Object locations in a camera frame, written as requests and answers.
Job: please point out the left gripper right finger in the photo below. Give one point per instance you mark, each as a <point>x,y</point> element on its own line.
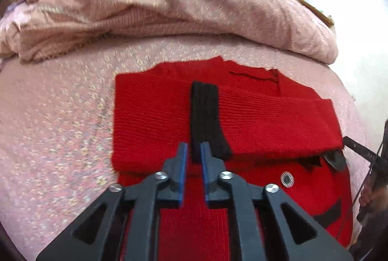
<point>264,222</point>

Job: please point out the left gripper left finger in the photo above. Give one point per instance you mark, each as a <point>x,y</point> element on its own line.
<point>123,222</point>

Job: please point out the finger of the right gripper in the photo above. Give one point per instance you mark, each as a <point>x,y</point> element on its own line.
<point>336,160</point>
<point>361,150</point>

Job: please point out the red knit sweater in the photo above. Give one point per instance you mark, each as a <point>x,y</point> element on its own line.
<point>263,125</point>

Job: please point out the person's right hand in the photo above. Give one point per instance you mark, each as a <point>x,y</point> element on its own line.
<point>376,197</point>

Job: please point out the pink floral bed sheet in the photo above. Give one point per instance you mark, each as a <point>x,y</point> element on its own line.
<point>57,121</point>

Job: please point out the pink rolled duvet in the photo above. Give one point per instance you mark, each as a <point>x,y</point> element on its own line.
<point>42,29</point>

